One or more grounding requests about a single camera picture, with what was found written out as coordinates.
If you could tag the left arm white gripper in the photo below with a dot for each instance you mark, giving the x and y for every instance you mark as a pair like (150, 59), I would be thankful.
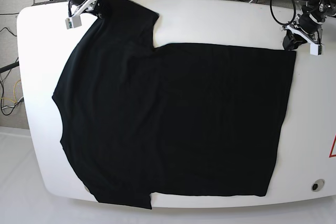
(296, 36)

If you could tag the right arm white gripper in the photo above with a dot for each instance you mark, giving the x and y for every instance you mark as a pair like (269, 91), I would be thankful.
(79, 6)

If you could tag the black T-shirt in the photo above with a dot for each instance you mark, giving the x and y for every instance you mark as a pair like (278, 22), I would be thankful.
(182, 119)

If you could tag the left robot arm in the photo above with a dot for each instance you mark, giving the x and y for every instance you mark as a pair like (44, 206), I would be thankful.
(305, 27)

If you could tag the red triangle sticker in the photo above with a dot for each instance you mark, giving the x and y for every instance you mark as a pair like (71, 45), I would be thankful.
(332, 152)

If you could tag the round table grommet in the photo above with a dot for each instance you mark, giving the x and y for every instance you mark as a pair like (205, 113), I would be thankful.
(318, 185)

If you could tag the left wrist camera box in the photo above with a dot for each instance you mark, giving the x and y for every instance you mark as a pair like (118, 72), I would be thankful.
(316, 49)

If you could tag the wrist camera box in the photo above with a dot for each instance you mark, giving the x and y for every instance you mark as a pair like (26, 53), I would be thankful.
(316, 49)
(73, 22)

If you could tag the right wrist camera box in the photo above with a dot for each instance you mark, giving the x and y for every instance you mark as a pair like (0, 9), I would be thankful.
(73, 22)

